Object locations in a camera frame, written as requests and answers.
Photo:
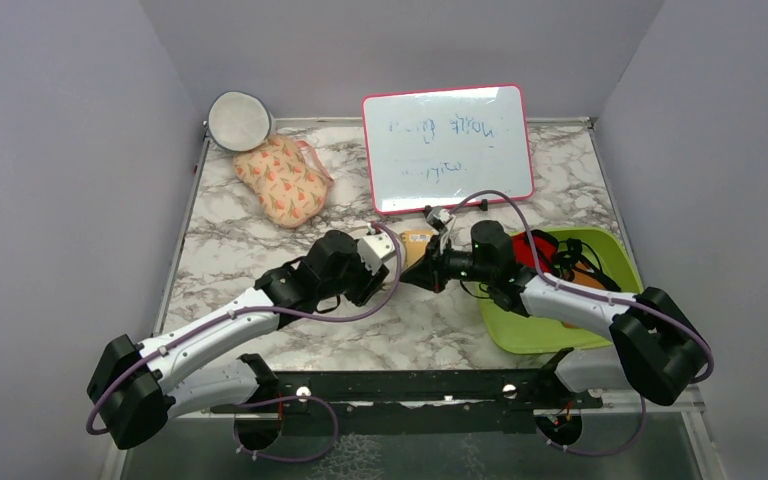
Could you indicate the pink framed whiteboard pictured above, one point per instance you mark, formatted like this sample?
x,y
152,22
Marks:
x,y
439,147

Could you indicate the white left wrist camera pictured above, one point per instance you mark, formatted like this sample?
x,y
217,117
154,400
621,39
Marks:
x,y
375,250

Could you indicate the red and black bra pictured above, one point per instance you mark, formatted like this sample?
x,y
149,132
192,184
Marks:
x,y
548,252

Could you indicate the black mounting rail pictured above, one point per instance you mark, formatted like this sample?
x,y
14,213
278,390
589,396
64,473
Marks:
x,y
415,401

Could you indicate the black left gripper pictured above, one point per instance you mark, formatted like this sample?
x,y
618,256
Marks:
x,y
370,283

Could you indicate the peach floral bra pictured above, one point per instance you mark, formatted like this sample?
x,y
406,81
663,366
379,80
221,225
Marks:
x,y
288,178

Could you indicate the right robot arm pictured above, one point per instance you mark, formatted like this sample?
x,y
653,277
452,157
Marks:
x,y
654,349

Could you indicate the grey rimmed mesh laundry bag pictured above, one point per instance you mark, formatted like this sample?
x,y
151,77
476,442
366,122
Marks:
x,y
239,122

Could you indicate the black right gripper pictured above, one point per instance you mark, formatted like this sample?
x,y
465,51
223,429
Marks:
x,y
429,271

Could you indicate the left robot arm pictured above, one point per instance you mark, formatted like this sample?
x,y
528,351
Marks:
x,y
138,386

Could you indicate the green plastic tray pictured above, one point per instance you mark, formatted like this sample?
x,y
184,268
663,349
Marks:
x,y
535,335

